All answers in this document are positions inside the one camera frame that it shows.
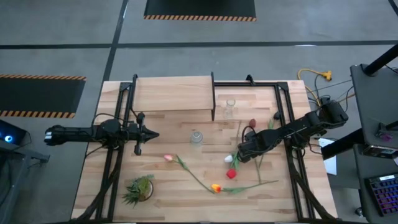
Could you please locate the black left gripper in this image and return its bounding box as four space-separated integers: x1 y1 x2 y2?
123 111 160 156

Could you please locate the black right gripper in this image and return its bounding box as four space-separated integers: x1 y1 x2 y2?
237 128 276 164

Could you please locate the white tulip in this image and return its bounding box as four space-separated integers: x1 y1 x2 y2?
223 151 241 164

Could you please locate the red tulip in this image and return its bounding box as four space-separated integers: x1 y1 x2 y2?
225 152 242 180

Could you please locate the pink tulip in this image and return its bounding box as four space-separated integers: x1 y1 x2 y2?
163 153 216 195

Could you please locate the dark maroon tulip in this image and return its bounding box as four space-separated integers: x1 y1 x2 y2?
248 118 275 184

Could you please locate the orange yellow tulip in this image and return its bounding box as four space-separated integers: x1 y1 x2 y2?
210 179 280 195

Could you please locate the ribbed clear glass vase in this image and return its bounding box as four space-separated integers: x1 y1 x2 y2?
190 130 204 147

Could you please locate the smooth clear glass vase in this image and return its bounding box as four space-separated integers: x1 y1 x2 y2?
224 99 237 120

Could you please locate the wooden shelf with black legs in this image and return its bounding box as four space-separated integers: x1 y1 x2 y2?
131 72 216 122

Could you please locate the potted green succulent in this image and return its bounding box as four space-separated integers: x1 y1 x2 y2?
121 174 155 209

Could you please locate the white paper sheet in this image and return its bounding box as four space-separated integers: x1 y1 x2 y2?
317 137 338 176

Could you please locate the black hazard-striped floor mat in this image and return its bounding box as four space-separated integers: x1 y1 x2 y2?
143 0 258 22
0 73 88 119

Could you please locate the black desk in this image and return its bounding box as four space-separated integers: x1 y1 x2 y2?
349 63 398 151

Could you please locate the computer with blue light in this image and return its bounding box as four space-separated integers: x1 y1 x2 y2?
0 119 27 146

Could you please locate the rainbow backlit keyboard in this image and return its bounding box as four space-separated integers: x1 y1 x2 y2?
364 174 398 217

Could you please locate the black slanted pole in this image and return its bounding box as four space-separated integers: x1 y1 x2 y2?
361 43 398 77

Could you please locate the black aluminium table frame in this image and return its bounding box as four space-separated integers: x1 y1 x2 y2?
70 73 338 223

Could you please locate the yellow extension cable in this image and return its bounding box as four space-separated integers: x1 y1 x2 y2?
297 68 333 107

